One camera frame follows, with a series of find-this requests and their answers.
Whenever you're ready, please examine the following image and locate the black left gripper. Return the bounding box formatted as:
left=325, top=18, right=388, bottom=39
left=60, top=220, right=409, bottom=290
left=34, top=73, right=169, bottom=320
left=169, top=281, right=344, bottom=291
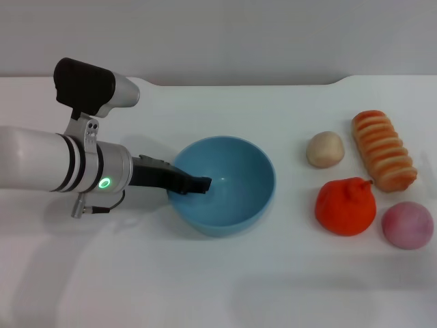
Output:
left=130, top=154, right=212, bottom=197

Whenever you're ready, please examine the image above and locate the blue bowl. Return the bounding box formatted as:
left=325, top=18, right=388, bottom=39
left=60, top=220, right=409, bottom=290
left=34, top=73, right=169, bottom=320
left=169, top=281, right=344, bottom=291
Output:
left=167, top=135, right=276, bottom=238

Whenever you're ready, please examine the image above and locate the orange fruit with stem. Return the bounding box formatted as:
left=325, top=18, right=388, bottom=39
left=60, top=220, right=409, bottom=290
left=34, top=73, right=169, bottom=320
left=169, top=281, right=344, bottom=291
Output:
left=315, top=176, right=377, bottom=237

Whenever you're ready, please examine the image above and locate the round beige bun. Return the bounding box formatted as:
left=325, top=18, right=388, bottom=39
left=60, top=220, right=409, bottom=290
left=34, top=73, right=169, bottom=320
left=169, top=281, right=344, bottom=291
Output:
left=306, top=131, right=345, bottom=169

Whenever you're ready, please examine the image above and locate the long striped bread roll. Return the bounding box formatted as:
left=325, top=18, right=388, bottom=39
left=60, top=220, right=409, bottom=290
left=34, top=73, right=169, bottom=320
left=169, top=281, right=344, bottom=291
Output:
left=352, top=109, right=418, bottom=193

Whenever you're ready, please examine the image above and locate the round pink bun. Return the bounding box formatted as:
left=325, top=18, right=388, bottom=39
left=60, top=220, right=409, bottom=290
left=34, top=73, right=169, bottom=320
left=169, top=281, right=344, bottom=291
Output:
left=381, top=201, right=434, bottom=250

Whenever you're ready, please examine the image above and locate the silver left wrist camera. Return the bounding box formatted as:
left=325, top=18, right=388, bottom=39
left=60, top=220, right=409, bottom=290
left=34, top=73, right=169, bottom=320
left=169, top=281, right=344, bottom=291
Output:
left=53, top=57, right=141, bottom=154

